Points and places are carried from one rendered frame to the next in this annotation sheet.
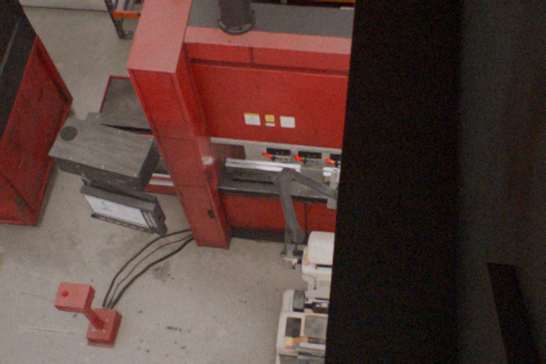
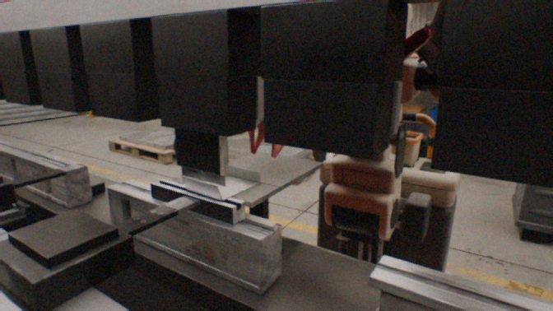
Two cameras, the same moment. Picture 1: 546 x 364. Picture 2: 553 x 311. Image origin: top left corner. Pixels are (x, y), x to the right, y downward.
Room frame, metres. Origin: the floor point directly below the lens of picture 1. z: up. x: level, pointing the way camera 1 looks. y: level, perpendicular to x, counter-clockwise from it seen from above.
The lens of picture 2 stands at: (2.70, -0.17, 1.23)
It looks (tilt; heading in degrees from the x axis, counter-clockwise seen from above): 16 degrees down; 199
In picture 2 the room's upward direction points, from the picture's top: straight up
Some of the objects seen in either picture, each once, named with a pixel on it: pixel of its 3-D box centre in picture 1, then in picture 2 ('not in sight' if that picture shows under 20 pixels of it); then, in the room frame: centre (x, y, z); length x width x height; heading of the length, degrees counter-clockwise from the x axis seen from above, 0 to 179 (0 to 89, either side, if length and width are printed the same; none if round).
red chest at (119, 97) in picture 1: (150, 143); not in sight; (2.92, 0.90, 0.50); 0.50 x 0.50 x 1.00; 76
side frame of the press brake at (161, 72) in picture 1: (201, 123); not in sight; (2.62, 0.44, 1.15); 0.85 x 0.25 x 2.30; 166
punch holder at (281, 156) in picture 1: (279, 149); (531, 85); (2.31, -0.05, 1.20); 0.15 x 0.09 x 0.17; 76
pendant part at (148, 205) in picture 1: (127, 206); not in sight; (1.93, 0.87, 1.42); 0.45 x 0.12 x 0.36; 66
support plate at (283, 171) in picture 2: (342, 191); (255, 173); (2.07, -0.43, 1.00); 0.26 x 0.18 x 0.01; 166
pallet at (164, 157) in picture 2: not in sight; (160, 145); (-1.12, -3.12, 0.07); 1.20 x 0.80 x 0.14; 75
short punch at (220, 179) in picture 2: not in sight; (201, 153); (2.21, -0.47, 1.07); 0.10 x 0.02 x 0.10; 76
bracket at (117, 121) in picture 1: (118, 135); not in sight; (2.27, 0.86, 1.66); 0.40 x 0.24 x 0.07; 76
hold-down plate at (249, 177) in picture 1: (254, 178); not in sight; (2.30, 0.13, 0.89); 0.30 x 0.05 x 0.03; 76
